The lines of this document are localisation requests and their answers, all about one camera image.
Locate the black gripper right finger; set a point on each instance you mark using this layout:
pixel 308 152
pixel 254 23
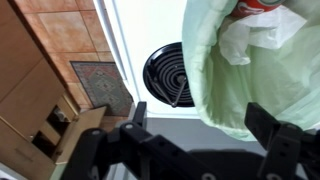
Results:
pixel 283 150

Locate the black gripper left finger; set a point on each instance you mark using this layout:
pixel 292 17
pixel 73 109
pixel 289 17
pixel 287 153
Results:
pixel 100 146

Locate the red soda can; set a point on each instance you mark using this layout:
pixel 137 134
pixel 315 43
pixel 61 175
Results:
pixel 253 7

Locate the open wooden cabinet door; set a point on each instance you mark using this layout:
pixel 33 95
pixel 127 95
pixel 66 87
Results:
pixel 83 126

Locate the patterned floor rug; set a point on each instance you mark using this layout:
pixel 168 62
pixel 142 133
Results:
pixel 103 86

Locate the wooden kitchen counter cabinet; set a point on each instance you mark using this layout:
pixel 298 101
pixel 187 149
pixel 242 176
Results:
pixel 23 83

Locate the large black coil burner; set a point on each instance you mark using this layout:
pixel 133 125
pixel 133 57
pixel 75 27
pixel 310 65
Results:
pixel 166 70

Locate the white electric stove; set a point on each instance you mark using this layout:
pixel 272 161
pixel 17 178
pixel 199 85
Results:
pixel 150 26

